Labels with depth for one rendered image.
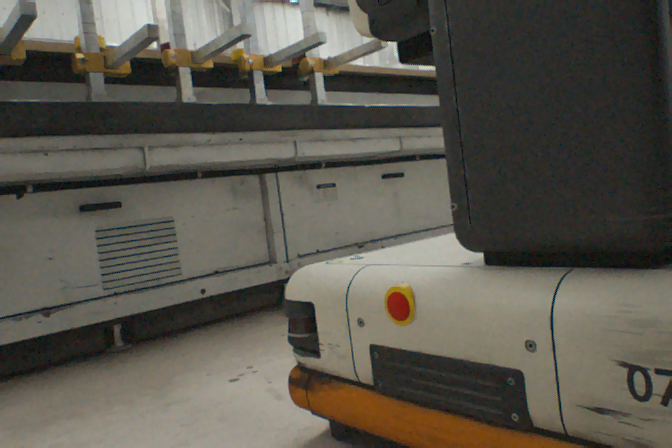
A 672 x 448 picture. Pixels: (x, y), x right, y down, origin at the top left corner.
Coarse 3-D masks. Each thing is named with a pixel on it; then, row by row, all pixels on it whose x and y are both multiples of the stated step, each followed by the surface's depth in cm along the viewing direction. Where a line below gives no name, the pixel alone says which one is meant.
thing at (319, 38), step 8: (320, 32) 157; (304, 40) 161; (312, 40) 159; (320, 40) 157; (288, 48) 168; (296, 48) 165; (304, 48) 162; (312, 48) 163; (272, 56) 174; (280, 56) 171; (288, 56) 168; (296, 56) 169; (272, 64) 176; (240, 72) 188
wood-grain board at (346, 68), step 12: (36, 48) 151; (48, 48) 153; (60, 48) 155; (72, 48) 157; (108, 48) 164; (132, 60) 172; (144, 60) 173; (156, 60) 175; (216, 60) 186; (228, 60) 189; (348, 72) 227; (360, 72) 230; (372, 72) 234; (384, 72) 239; (396, 72) 243; (408, 72) 249; (420, 72) 254; (432, 72) 259
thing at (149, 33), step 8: (152, 24) 125; (136, 32) 129; (144, 32) 125; (152, 32) 125; (128, 40) 133; (136, 40) 129; (144, 40) 127; (152, 40) 127; (120, 48) 137; (128, 48) 133; (136, 48) 132; (144, 48) 133; (112, 56) 141; (120, 56) 137; (128, 56) 137; (112, 64) 143; (120, 64) 144
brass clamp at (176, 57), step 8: (176, 48) 158; (168, 56) 157; (176, 56) 158; (184, 56) 160; (168, 64) 158; (176, 64) 159; (184, 64) 160; (192, 64) 161; (200, 64) 163; (208, 64) 165
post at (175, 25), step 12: (168, 0) 159; (180, 0) 161; (168, 12) 160; (180, 12) 160; (168, 24) 161; (180, 24) 160; (180, 36) 160; (180, 72) 160; (180, 84) 160; (192, 84) 162
